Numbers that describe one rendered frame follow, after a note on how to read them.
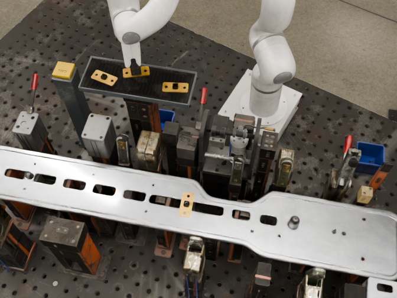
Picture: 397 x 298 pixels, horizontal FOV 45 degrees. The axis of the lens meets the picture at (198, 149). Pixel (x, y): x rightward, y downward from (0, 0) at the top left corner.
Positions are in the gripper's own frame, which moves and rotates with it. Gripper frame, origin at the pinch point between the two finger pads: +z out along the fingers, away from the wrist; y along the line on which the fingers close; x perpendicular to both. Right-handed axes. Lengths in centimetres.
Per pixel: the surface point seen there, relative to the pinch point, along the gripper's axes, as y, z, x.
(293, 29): -123, 124, 102
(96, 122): 10.3, 12.8, -15.2
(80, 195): 30.2, 23.8, -22.9
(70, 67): -9.8, 7.9, -22.0
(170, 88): 4.0, 7.6, 10.2
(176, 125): 14.4, 14.1, 10.7
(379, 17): -126, 124, 163
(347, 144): 32, 10, 62
